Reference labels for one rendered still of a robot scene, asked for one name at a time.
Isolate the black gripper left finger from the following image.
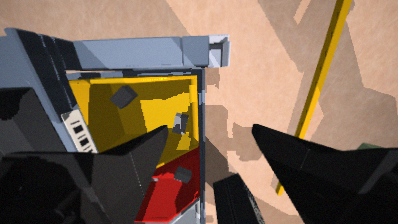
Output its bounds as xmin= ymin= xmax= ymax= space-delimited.
xmin=1 ymin=125 xmax=169 ymax=224

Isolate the red open bin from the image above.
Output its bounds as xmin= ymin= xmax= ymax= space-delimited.
xmin=135 ymin=147 xmax=200 ymax=223

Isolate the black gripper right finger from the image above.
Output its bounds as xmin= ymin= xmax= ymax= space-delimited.
xmin=252 ymin=124 xmax=398 ymax=224

